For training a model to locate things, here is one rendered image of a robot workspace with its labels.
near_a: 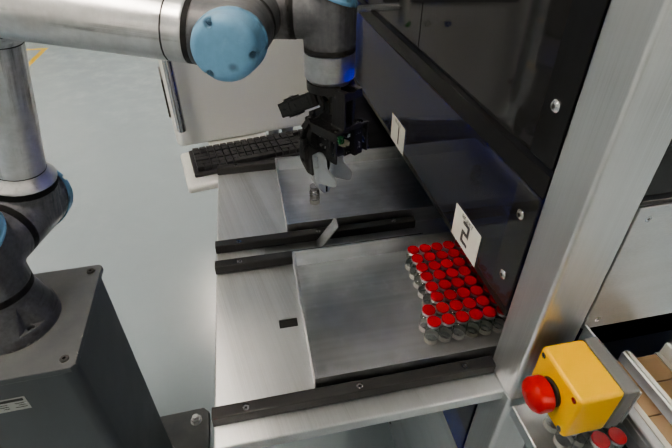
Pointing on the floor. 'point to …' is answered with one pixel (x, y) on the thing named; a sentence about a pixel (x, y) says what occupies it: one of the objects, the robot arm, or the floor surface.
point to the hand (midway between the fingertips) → (322, 183)
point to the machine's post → (591, 183)
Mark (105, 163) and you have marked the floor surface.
